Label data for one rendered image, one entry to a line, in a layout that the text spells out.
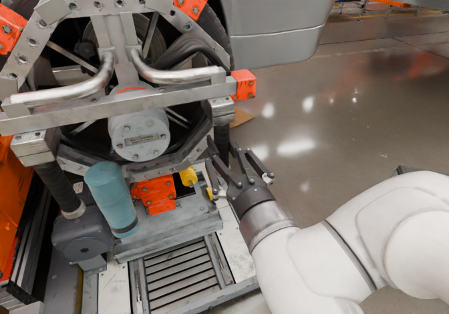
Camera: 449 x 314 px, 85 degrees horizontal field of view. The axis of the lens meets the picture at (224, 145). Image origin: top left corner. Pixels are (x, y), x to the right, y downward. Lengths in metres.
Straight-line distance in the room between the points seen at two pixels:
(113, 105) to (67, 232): 0.68
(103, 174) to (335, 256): 0.56
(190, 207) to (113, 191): 0.57
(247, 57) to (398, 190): 0.90
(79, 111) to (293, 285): 0.43
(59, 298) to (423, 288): 1.19
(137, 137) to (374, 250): 0.47
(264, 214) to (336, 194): 1.31
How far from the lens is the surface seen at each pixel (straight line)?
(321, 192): 1.67
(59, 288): 1.32
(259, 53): 1.18
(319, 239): 0.37
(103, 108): 0.49
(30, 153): 0.52
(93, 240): 1.07
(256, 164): 0.52
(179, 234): 1.21
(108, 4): 0.63
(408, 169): 1.51
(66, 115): 0.50
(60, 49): 0.77
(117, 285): 1.28
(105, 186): 0.70
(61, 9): 0.64
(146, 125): 0.57
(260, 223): 0.40
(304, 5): 1.24
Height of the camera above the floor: 1.20
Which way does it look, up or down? 40 degrees down
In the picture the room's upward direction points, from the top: straight up
